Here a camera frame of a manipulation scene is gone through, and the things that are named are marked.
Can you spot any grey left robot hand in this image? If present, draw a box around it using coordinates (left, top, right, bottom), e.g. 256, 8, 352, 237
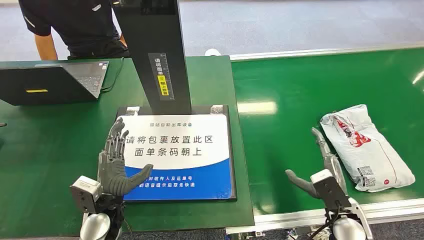
96, 116, 154, 197

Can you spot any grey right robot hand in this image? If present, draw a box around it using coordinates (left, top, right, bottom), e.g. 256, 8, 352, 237
284, 127, 349, 200

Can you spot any grey red-printed plastic mailer package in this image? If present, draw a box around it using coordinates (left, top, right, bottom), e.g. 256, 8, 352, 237
319, 104, 416, 194

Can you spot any black scanner machine column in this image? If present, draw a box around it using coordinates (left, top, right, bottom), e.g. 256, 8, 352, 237
112, 0, 193, 116

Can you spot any green conveyor belt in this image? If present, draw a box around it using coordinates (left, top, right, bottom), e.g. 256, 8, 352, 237
230, 47, 424, 216

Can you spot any person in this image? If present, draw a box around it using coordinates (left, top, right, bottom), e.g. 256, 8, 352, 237
18, 0, 131, 61

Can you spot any yellow label on column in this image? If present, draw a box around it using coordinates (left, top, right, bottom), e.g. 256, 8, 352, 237
156, 74, 170, 97

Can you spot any green-topped table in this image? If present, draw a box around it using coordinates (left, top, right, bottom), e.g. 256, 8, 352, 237
0, 55, 255, 239

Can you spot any scanner base with white-blue sign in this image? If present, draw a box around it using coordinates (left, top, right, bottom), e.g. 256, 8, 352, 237
115, 104, 238, 202

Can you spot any black laptop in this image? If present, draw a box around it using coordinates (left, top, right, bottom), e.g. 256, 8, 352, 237
0, 60, 110, 107

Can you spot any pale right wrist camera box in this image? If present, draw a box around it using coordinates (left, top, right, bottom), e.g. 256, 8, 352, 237
310, 168, 353, 210

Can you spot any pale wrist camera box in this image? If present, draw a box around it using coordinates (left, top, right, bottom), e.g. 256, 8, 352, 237
70, 175, 104, 215
310, 168, 353, 210

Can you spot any black laptop cable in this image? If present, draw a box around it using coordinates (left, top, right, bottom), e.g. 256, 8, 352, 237
99, 56, 125, 94

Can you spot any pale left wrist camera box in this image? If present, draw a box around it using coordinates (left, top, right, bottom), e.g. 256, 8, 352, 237
70, 175, 104, 215

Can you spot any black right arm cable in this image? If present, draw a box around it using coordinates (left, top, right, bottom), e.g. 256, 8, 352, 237
308, 207, 341, 240

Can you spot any wide aluminium conveyor rail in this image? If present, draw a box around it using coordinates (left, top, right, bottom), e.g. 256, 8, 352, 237
225, 198, 424, 235

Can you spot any thin aluminium conveyor rail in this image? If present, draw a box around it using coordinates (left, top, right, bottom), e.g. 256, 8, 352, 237
229, 41, 424, 62

